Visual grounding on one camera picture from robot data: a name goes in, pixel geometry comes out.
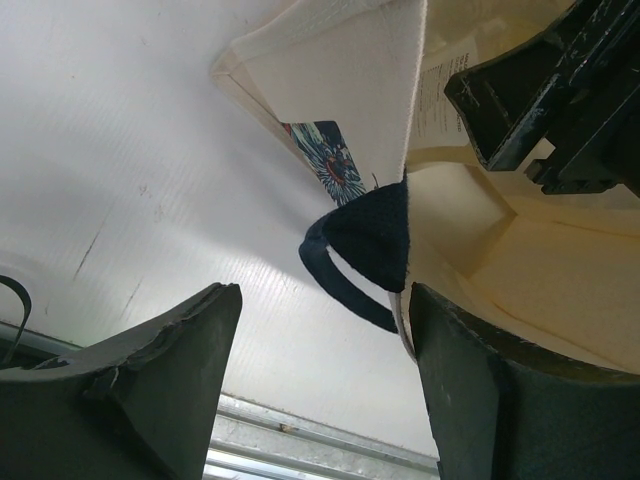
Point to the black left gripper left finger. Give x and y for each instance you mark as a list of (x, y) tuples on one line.
[(138, 405)]

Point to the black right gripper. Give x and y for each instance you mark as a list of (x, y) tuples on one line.
[(577, 82)]

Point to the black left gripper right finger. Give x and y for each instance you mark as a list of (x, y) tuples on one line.
[(501, 407)]

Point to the cream canvas tote bag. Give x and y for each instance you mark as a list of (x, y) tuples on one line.
[(337, 82)]

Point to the clear yellow liquid bottle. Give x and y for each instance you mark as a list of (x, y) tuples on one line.
[(460, 35)]

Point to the aluminium mounting rail front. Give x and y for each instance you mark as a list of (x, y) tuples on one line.
[(252, 441)]

